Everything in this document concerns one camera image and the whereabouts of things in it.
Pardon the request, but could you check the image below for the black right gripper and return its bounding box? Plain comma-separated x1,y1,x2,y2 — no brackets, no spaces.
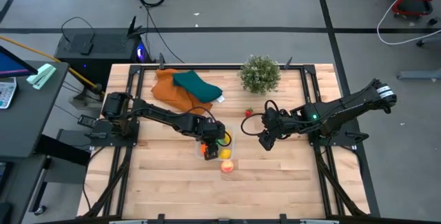
258,108,301,152

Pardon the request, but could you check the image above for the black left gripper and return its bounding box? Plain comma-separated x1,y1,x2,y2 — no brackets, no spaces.
195,116,227,161

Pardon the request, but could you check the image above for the pink orange toy peach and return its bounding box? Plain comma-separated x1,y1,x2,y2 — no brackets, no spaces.
220,159,235,174

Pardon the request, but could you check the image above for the green toy lime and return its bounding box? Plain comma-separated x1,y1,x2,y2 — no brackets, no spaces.
220,131,233,147

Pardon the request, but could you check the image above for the clear plastic tupperware container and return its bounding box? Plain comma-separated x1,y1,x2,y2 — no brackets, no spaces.
194,123,237,162

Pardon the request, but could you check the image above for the artificial potted plant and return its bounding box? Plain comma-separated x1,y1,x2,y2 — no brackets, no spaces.
237,54,282,96

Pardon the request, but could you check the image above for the dark green cloth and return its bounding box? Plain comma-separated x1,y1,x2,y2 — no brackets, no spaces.
172,70,225,104

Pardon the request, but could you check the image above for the orange cloth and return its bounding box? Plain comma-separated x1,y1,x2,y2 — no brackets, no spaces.
150,68,214,114

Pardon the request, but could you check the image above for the black wifi antenna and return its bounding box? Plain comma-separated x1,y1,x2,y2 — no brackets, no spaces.
126,15,147,40

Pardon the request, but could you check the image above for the black computer tower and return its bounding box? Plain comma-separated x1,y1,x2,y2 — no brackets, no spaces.
54,27,147,82

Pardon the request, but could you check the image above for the small black box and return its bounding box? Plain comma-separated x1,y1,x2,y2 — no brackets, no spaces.
79,41,94,57

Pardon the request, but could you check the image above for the black desk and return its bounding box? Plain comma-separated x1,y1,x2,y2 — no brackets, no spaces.
0,60,70,159

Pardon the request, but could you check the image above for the mint green stapler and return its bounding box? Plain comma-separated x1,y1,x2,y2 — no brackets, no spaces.
26,63,57,91

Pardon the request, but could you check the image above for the white calculator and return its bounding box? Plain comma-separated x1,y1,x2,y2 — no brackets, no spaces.
0,77,18,110

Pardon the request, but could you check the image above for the computer monitor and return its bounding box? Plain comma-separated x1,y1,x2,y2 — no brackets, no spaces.
0,45,39,79

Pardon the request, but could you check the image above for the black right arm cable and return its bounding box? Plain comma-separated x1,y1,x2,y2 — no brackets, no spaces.
240,99,277,137

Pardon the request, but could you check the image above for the white floor cable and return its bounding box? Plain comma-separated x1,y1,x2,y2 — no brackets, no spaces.
376,0,441,46

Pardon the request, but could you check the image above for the yellow hanging hose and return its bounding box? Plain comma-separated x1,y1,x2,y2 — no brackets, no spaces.
0,34,101,90

